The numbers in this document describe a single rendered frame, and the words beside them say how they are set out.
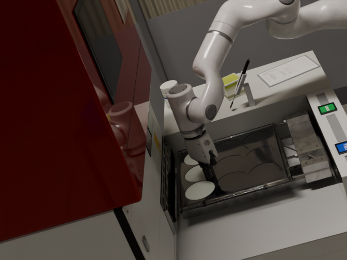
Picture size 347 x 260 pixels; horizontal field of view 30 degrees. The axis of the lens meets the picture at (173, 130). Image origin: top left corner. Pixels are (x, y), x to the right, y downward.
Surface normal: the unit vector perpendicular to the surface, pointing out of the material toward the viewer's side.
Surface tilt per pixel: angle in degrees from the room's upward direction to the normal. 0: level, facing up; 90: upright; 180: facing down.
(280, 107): 90
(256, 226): 0
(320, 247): 90
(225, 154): 0
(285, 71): 0
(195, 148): 90
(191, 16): 90
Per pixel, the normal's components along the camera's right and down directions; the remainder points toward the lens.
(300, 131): -0.33, -0.84
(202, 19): -0.06, 0.48
